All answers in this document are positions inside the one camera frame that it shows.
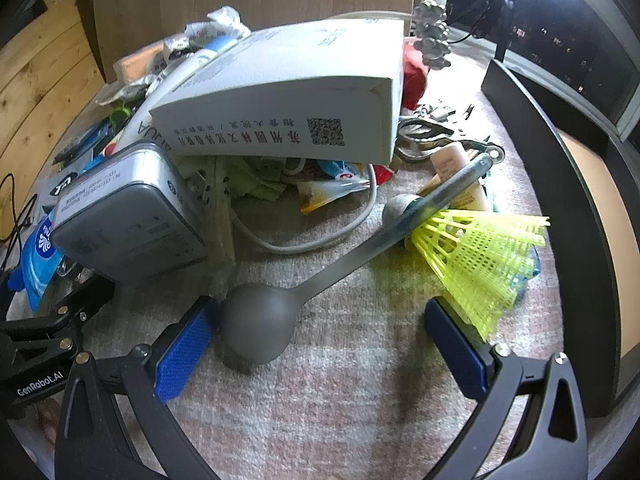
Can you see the flat orange box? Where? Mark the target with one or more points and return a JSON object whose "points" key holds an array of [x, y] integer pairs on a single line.
{"points": [[135, 65]]}

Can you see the blue plastic packet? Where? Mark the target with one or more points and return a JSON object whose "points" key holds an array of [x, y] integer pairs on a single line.
{"points": [[40, 260]]}

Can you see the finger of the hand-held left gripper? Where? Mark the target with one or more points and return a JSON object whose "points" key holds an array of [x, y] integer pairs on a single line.
{"points": [[85, 300]]}

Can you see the red fabric pouch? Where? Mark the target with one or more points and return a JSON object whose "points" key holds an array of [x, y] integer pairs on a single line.
{"points": [[414, 80]]}

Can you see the black pen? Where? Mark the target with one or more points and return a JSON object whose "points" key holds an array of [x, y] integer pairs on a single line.
{"points": [[85, 142]]}

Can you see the grey plastic spoon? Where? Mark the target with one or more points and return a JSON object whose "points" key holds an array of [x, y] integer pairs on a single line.
{"points": [[255, 322]]}

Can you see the window frame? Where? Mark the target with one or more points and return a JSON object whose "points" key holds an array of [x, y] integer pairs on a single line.
{"points": [[615, 60]]}

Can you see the metal carabiner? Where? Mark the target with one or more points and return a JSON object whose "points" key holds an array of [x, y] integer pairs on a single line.
{"points": [[425, 132]]}

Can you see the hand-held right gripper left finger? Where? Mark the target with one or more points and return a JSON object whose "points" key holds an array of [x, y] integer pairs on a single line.
{"points": [[185, 355]]}

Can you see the yellow plastic shuttlecock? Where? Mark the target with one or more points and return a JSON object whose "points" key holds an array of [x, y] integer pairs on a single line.
{"points": [[475, 260]]}

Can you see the black light stand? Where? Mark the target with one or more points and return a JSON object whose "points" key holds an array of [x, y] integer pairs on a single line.
{"points": [[502, 35]]}

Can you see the silver bead toy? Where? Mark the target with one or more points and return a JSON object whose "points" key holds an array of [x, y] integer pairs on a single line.
{"points": [[435, 45]]}

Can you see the large white cardboard box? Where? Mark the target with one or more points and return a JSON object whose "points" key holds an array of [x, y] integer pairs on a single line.
{"points": [[280, 75]]}

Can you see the white lotion bottle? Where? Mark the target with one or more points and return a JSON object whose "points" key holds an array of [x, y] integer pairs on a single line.
{"points": [[150, 105]]}

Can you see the pink cream tube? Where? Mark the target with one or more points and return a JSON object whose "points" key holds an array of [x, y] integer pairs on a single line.
{"points": [[450, 160]]}

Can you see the wooden slat board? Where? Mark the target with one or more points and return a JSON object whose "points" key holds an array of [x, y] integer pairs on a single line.
{"points": [[40, 85]]}

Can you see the black tray container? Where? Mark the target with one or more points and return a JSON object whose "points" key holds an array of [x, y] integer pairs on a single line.
{"points": [[545, 170]]}

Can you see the crumpled silver wrapper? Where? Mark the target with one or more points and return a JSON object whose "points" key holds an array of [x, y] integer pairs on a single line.
{"points": [[220, 20]]}

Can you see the orange and blue snack packet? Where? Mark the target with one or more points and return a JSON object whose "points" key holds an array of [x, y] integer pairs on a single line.
{"points": [[325, 192]]}

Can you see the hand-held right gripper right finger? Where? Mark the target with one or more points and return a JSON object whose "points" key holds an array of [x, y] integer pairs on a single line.
{"points": [[457, 355]]}

